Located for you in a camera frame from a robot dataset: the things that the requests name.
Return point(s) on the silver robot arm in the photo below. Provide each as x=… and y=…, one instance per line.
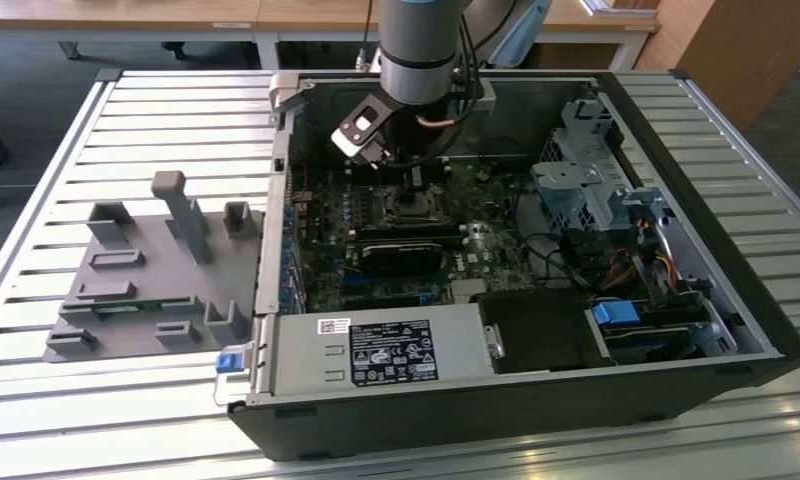
x=416, y=50

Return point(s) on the CPU socket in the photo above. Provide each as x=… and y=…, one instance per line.
x=440, y=219

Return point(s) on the black expansion slot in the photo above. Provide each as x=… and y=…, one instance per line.
x=380, y=301

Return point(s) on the silver coin cell battery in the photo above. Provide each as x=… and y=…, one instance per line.
x=482, y=174

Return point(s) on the installed green RAM stick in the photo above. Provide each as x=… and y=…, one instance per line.
x=407, y=236

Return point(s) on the grey case hinge block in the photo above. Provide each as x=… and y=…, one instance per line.
x=283, y=92

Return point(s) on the black graphics card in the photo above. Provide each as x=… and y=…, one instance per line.
x=400, y=257

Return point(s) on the silver metal drive cage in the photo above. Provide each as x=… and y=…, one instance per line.
x=567, y=185

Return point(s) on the green motherboard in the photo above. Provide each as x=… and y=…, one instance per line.
x=494, y=260

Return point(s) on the pale blue teach pendant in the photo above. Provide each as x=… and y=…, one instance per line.
x=523, y=30

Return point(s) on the blue board connector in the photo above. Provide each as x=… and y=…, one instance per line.
x=352, y=280

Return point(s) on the small silver heat sink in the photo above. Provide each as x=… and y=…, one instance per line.
x=468, y=291

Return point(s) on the white papers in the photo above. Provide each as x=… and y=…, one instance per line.
x=607, y=5

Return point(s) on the black plastic fan shroud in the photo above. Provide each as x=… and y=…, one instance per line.
x=540, y=330

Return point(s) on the silver power supply unit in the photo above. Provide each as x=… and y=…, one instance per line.
x=294, y=350

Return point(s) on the blue disk carrier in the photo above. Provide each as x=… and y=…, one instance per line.
x=616, y=315

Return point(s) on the grey parts rack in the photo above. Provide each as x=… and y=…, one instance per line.
x=147, y=280

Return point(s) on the blue case latch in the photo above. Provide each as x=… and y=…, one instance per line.
x=234, y=362

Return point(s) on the wooden cabinet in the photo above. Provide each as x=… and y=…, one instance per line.
x=741, y=50

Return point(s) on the black open PC case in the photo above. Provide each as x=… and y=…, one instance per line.
x=440, y=425

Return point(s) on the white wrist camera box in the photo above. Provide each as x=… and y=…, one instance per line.
x=360, y=125

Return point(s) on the silver disk bay bracket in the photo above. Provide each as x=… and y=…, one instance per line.
x=714, y=335

